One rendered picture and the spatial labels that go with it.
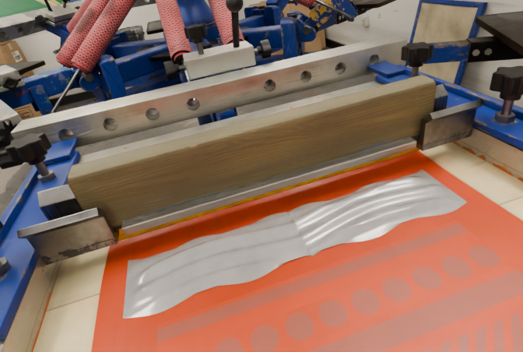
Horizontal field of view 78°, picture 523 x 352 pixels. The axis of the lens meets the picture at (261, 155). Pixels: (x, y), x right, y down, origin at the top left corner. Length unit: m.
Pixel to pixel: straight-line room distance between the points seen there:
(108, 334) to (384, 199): 0.30
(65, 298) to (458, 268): 0.37
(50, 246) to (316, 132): 0.29
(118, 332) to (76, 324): 0.04
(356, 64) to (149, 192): 0.44
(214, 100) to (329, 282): 0.36
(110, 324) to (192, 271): 0.08
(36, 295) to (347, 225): 0.30
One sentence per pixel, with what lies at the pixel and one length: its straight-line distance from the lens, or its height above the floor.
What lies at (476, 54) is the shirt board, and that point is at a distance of 1.11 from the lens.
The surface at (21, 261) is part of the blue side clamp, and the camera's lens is 0.39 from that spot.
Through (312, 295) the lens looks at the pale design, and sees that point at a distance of 0.31.
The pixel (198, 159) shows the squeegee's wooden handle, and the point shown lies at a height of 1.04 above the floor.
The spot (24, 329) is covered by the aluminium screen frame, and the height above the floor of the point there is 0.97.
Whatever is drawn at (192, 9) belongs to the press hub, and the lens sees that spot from 1.10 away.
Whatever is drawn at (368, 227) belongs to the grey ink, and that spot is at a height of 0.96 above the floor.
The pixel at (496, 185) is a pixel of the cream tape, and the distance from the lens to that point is 0.45.
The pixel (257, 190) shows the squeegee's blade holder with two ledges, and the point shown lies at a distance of 0.36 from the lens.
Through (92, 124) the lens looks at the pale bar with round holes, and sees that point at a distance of 0.58.
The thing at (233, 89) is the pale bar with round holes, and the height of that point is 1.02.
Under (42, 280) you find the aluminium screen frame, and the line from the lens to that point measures 0.40.
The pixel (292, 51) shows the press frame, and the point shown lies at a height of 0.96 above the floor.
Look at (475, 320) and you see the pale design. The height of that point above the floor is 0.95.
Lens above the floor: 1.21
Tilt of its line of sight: 31 degrees down
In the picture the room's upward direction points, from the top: 10 degrees counter-clockwise
